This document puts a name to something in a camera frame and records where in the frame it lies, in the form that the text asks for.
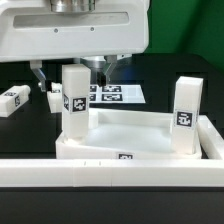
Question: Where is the white desk top tray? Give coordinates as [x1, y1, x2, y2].
[55, 109, 202, 160]

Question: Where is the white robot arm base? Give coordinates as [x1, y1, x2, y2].
[74, 54, 132, 71]

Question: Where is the white tag mat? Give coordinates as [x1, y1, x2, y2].
[90, 85, 145, 104]

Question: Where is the white front fence bar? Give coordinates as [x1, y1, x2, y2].
[0, 159, 224, 187]

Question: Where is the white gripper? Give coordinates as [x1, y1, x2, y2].
[0, 0, 150, 92]

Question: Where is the white right fence bar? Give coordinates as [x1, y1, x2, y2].
[197, 115, 224, 161]

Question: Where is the white fence bar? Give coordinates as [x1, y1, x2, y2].
[0, 159, 224, 187]
[197, 115, 224, 161]

